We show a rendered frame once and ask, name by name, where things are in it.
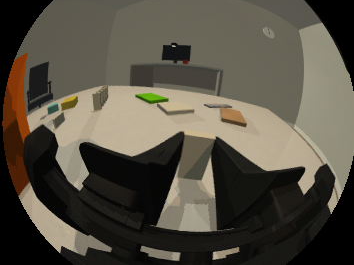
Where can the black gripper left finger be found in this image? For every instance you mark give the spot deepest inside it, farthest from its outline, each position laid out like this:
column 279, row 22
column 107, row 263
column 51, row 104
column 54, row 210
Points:
column 150, row 173

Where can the teal block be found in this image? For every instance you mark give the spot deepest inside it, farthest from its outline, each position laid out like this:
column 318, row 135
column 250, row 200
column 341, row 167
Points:
column 53, row 108

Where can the green flat rectangular block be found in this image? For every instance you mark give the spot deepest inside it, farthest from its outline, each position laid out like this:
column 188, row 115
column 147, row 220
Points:
column 151, row 98

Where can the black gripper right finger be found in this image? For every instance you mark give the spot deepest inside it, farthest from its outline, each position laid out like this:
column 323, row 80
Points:
column 240, row 184

